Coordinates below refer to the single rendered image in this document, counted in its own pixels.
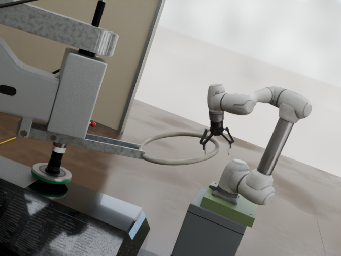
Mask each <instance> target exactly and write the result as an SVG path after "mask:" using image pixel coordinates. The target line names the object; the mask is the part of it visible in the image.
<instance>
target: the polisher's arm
mask: <svg viewBox="0 0 341 256"><path fill-rule="evenodd" d="M59 71H60V69H58V70H56V71H54V72H52V73H50V72H47V71H44V70H41V69H38V68H36V67H33V66H30V65H27V64H25V63H23V62H22V61H20V60H19V59H18V58H17V56H16V55H15V54H14V52H13V51H12V50H11V49H10V47H9V46H8V45H7V43H6V42H5V41H4V39H3V38H2V37H1V36H0V112H4V113H8V114H12V115H16V116H21V119H22V122H21V125H20V129H19V133H18V136H19V137H23V136H21V131H23V130H25V131H27V135H26V136H24V138H28V135H29V132H30V128H31V124H32V121H33V120H37V121H41V122H46V123H48V121H49V118H50V115H51V111H52V107H53V104H54V100H55V97H56V93H57V90H58V86H59V79H57V78H55V76H56V75H55V74H56V73H58V72H59Z"/></svg>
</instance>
